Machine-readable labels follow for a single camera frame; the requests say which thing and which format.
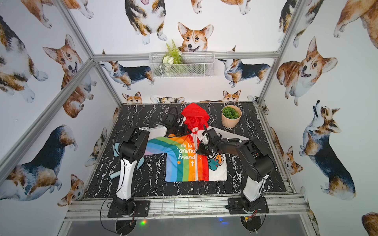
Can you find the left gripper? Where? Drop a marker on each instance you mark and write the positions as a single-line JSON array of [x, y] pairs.
[[177, 129]]

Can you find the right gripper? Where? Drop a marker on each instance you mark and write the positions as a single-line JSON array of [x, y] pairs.
[[200, 150]]

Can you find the rainbow hooded kids jacket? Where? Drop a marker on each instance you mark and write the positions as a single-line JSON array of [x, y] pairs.
[[183, 164]]

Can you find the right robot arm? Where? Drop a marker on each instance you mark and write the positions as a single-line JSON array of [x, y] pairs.
[[255, 158]]

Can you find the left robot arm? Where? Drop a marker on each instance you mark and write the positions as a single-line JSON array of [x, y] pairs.
[[134, 144]]

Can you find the beige pot with green plant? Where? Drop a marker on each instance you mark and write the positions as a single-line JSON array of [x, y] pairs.
[[230, 116]]

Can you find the artificial fern with white flower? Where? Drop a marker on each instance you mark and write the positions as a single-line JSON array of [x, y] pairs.
[[173, 56]]

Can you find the white wire wall basket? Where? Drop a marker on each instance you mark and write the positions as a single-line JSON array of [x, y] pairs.
[[195, 65]]

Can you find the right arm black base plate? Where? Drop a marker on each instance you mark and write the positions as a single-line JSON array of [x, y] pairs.
[[243, 206]]

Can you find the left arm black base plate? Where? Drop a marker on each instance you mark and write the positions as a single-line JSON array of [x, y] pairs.
[[131, 209]]

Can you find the aluminium front rail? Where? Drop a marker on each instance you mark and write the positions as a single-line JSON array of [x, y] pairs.
[[189, 207]]

